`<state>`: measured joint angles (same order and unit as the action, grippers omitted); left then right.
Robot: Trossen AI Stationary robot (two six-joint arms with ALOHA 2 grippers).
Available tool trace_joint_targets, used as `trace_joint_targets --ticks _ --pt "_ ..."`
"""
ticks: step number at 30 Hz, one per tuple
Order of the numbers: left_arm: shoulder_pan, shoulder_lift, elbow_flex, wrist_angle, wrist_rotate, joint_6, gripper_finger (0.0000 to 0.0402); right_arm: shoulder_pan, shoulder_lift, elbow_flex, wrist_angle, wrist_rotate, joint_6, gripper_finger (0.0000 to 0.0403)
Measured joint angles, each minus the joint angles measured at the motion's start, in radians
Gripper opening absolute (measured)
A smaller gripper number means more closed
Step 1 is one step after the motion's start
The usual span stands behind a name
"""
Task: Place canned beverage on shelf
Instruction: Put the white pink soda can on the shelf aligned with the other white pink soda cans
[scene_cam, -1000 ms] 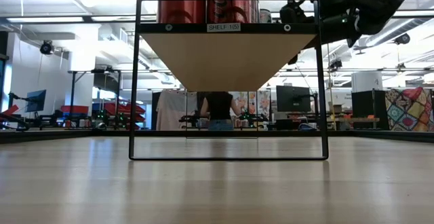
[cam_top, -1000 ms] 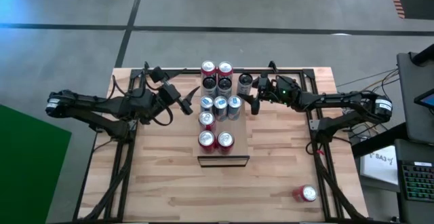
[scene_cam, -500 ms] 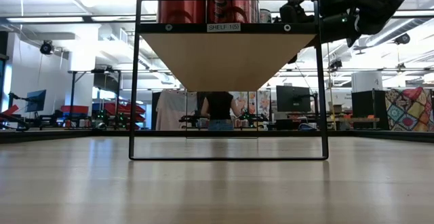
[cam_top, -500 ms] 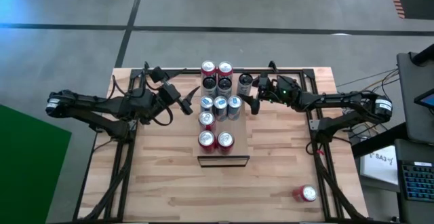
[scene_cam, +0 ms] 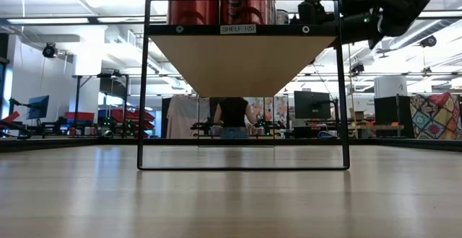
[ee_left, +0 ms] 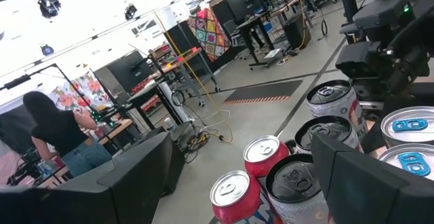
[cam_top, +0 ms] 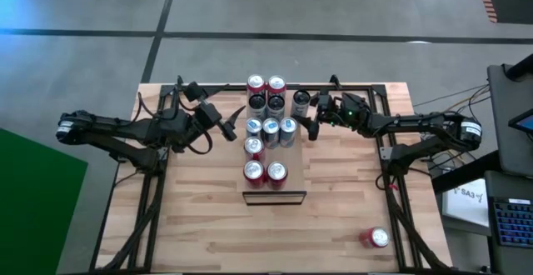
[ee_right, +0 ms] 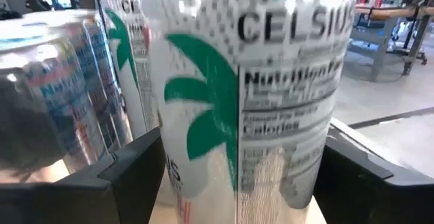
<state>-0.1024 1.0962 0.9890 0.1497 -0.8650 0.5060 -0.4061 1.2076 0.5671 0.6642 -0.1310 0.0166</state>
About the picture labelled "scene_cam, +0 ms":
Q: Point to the Coca-Cola Star Wars can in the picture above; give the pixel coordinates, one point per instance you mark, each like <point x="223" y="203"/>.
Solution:
<point x="245" y="0"/>

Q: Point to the red soda can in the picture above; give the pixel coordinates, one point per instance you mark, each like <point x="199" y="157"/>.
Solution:
<point x="193" y="0"/>

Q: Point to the black background robot arm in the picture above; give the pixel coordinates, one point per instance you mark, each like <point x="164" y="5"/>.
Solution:
<point x="267" y="125"/>
<point x="108" y="131"/>

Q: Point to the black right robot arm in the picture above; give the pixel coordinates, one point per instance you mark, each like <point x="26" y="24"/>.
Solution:
<point x="408" y="7"/>

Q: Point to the black ceiling lamp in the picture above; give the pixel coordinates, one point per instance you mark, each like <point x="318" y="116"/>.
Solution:
<point x="49" y="51"/>
<point x="357" y="69"/>
<point x="428" y="41"/>

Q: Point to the yellow pole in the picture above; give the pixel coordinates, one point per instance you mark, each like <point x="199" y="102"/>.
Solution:
<point x="352" y="86"/>

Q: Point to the white cylindrical tank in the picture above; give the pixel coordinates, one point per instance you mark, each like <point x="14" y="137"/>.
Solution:
<point x="391" y="86"/>

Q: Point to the cardboard box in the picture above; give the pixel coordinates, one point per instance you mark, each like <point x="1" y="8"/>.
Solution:
<point x="358" y="115"/>

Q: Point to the black partition panel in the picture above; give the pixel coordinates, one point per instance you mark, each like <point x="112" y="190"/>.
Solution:
<point x="388" y="112"/>

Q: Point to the black monitor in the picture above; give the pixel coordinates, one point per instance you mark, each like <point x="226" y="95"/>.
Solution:
<point x="310" y="104"/>

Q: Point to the wooden workbench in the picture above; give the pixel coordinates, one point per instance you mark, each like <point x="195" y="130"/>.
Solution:
<point x="379" y="127"/>

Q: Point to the colourful printed poster panel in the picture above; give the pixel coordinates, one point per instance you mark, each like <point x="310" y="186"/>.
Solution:
<point x="281" y="110"/>

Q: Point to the colourful patchwork quilt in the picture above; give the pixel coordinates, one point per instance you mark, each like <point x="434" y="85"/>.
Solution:
<point x="436" y="117"/>

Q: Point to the person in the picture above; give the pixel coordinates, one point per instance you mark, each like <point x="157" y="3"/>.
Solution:
<point x="232" y="112"/>

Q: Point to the white hanging garment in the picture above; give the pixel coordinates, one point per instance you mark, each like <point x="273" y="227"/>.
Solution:
<point x="184" y="115"/>

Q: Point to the red bin rack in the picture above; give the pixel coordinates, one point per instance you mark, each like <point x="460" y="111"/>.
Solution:
<point x="137" y="117"/>

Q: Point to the black high table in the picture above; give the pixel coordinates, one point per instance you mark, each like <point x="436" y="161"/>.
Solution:
<point x="101" y="75"/>

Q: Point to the red flat box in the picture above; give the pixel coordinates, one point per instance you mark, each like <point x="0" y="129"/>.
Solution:
<point x="79" y="116"/>

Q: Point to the small blue-lit monitor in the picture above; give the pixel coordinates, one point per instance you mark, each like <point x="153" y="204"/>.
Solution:
<point x="39" y="106"/>

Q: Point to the red slanted bar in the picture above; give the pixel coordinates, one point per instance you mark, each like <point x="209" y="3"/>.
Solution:
<point x="11" y="117"/>

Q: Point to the wooden shelf with black frame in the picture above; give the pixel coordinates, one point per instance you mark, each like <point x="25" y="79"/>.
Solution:
<point x="238" y="65"/>

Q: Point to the black aluminium table frame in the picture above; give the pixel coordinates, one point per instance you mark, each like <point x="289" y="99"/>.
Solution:
<point x="54" y="144"/>

